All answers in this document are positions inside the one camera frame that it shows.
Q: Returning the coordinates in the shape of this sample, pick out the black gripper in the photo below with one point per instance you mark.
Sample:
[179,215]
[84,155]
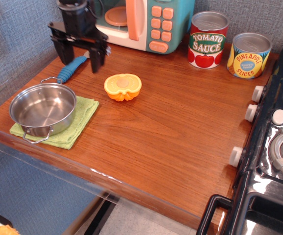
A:
[78,29]

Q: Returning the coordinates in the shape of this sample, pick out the blue handled metal scoop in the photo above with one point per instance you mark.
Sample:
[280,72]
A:
[67,71]

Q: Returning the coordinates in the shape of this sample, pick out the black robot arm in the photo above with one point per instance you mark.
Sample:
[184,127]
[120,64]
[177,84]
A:
[78,3]

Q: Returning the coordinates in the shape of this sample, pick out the stainless steel pot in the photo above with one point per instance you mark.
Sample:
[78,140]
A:
[44,110]

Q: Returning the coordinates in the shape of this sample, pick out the orange toy squash half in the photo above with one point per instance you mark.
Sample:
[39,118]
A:
[124,86]

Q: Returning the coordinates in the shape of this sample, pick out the green folded cloth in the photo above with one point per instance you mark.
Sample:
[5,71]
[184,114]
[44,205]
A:
[85,108]

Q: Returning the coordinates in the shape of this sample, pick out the teal toy microwave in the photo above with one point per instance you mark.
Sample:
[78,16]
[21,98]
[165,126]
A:
[156,26]

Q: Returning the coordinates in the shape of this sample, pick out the tomato sauce can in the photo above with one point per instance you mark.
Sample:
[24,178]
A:
[207,39]

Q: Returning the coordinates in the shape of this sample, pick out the pineapple slices can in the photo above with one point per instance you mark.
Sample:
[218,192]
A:
[249,54]

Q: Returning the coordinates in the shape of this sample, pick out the white stove knob middle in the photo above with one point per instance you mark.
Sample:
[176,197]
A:
[250,112]

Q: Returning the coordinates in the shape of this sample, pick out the white stove knob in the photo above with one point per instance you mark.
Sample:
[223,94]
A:
[250,112]
[235,156]
[256,96]

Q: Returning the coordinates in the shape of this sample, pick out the white stove knob rear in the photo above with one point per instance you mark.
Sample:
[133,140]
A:
[256,96]

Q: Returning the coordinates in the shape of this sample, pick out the white stove knob front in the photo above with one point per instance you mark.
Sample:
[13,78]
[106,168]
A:
[235,156]

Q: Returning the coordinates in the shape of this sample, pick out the orange object bottom left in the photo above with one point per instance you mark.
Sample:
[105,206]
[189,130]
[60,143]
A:
[8,230]

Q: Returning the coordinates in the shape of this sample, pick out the black toy stove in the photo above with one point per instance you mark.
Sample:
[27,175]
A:
[256,207]

